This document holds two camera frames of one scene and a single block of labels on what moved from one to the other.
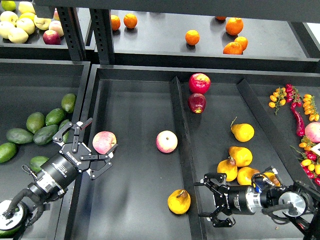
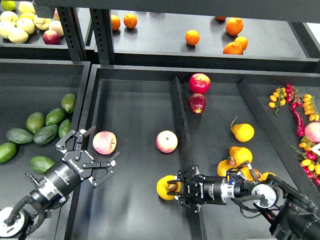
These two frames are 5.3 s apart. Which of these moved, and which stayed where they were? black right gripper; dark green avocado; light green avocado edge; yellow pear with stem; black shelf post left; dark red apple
Moved: yellow pear with stem; black right gripper
Stayed: light green avocado edge; dark green avocado; black shelf post left; dark red apple
